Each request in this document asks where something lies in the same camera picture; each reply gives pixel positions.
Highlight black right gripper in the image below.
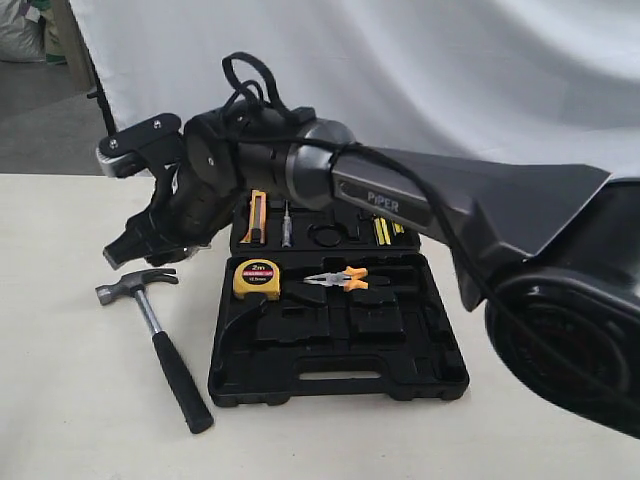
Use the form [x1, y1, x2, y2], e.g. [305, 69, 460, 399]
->
[103, 166, 235, 266]

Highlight claw hammer black grip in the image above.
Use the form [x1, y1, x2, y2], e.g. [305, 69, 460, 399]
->
[94, 267, 215, 435]

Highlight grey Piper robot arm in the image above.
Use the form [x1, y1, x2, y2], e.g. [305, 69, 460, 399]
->
[96, 101, 639, 437]

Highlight black plastic tool case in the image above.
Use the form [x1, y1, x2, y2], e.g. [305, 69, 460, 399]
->
[208, 196, 469, 407]

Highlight yellow tape measure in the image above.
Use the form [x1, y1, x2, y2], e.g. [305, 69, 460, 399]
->
[232, 259, 281, 301]

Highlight orange utility knife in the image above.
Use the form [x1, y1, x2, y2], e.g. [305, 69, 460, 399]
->
[240, 189, 267, 245]

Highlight black backdrop stand pole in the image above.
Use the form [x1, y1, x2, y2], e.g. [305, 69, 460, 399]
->
[74, 19, 132, 176]

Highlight clear voltage tester screwdriver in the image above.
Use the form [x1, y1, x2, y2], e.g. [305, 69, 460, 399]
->
[281, 200, 292, 248]

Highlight cardboard box in background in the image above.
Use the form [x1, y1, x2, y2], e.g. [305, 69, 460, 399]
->
[40, 1, 67, 65]

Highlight white sack in background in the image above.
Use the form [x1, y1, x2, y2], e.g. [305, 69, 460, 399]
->
[1, 0, 51, 63]

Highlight small yellow black screwdriver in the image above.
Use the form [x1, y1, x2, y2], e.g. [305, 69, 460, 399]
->
[392, 222, 404, 235]

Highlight white backdrop cloth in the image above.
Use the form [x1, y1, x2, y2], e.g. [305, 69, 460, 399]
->
[72, 0, 639, 177]

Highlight orange handled pliers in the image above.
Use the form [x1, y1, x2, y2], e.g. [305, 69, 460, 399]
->
[303, 266, 369, 292]

